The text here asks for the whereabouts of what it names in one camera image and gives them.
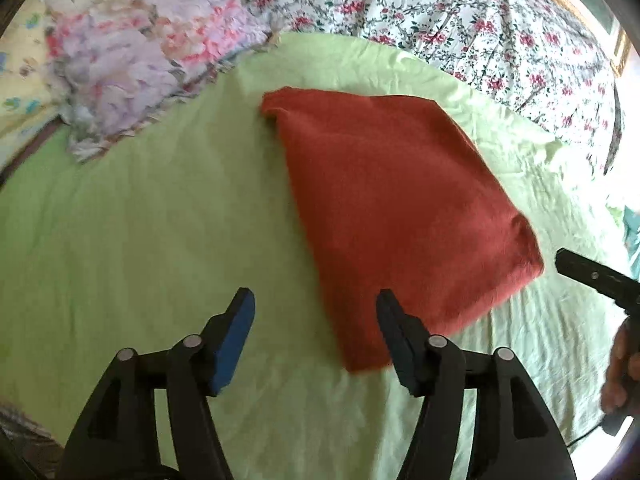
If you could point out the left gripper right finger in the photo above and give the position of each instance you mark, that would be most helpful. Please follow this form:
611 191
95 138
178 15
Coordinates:
514 434

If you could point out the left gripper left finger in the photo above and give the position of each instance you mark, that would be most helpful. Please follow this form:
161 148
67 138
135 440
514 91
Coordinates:
148 417

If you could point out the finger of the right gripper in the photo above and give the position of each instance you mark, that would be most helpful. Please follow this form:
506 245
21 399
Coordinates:
606 281

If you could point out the red knit sweater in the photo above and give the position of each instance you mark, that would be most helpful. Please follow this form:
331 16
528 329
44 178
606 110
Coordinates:
393 194

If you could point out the person's right hand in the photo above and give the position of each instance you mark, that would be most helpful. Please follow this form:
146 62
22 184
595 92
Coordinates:
622 362

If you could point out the green bed sheet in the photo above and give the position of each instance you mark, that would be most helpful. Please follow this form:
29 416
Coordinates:
142 246

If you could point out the white rose floral quilt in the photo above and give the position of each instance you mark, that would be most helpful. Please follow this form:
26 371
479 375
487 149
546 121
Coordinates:
532 56

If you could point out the yellow cartoon print pillow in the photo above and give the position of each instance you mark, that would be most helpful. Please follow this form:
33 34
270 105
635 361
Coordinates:
26 102

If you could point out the purple floral pillow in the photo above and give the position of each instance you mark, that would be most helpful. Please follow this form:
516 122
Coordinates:
116 65

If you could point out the gold picture frame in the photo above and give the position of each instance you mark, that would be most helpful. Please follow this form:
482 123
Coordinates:
599 18

